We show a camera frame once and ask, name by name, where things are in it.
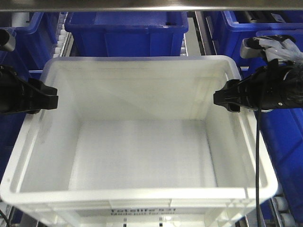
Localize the steel upper shelf rail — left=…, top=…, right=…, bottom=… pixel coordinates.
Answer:
left=0, top=0, right=303, bottom=12

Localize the blue bin behind centre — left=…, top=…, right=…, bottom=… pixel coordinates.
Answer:
left=64, top=11, right=188, bottom=57

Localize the side roller track right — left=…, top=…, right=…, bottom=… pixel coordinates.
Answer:
left=268, top=182, right=298, bottom=227

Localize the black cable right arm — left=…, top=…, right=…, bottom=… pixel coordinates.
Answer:
left=254, top=85, right=266, bottom=227

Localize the right white roller track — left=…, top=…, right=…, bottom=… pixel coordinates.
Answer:
left=180, top=35, right=189, bottom=57

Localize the blue bin front left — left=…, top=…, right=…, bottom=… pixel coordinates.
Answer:
left=0, top=27, right=43, bottom=180

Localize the blue bin back right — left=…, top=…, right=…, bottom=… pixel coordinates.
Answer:
left=205, top=10, right=303, bottom=67

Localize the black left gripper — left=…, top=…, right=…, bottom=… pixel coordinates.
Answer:
left=0, top=65, right=58, bottom=114

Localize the white plastic tote bin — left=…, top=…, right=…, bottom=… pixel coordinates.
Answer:
left=0, top=54, right=279, bottom=227

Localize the blue bin front right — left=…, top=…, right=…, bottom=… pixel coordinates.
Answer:
left=241, top=29, right=303, bottom=223

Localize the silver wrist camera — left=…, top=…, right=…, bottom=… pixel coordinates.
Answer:
left=0, top=29, right=16, bottom=52
left=240, top=35, right=303, bottom=63

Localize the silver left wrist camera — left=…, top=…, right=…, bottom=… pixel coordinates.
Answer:
left=0, top=29, right=16, bottom=52

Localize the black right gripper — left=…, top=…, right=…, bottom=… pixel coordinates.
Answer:
left=213, top=60, right=303, bottom=112

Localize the side roller track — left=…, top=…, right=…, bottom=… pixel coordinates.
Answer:
left=53, top=12, right=73, bottom=58
left=268, top=182, right=298, bottom=227

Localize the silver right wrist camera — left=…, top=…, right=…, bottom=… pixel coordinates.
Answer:
left=240, top=35, right=303, bottom=63

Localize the side roller track left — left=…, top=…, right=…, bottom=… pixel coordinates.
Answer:
left=53, top=12, right=73, bottom=58

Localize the blue bin back left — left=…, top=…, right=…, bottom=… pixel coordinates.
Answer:
left=11, top=12, right=62, bottom=70

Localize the blue bin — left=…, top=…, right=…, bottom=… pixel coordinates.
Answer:
left=241, top=29, right=303, bottom=223
left=0, top=27, right=43, bottom=180
left=64, top=11, right=188, bottom=57
left=11, top=12, right=62, bottom=70
left=205, top=10, right=303, bottom=67

